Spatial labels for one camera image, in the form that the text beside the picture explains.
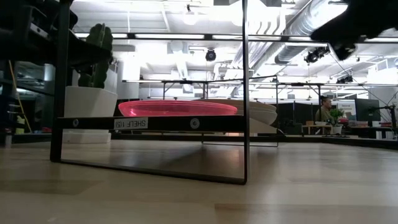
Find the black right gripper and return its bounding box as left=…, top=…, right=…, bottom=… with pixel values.
left=310, top=0, right=398, bottom=62

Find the pale blue ceramic plate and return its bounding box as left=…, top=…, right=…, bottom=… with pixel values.
left=192, top=98, right=278, bottom=113
left=238, top=108, right=279, bottom=126

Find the pink transparent plate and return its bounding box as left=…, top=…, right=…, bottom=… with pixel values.
left=118, top=100, right=239, bottom=118

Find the black ceiling spotlight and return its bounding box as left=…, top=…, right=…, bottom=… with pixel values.
left=303, top=46, right=330, bottom=64
left=335, top=74, right=354, bottom=85

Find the black computer monitor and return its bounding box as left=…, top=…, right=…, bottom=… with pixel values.
left=354, top=98, right=382, bottom=123

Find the green plant in white pot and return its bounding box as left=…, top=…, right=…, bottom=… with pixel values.
left=328, top=108, right=346, bottom=135

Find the person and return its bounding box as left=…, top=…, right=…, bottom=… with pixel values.
left=315, top=95, right=336, bottom=123

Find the green cactus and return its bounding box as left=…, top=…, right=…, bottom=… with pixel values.
left=77, top=23, right=114, bottom=90

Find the white plant pot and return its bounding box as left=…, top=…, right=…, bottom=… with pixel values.
left=63, top=86, right=119, bottom=144

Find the silver ventilation duct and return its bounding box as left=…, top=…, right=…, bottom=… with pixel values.
left=274, top=0, right=348, bottom=65

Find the black table frame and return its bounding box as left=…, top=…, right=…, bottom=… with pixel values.
left=0, top=133, right=398, bottom=151

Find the yellow strap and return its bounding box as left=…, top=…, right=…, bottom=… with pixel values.
left=8, top=60, right=33, bottom=134

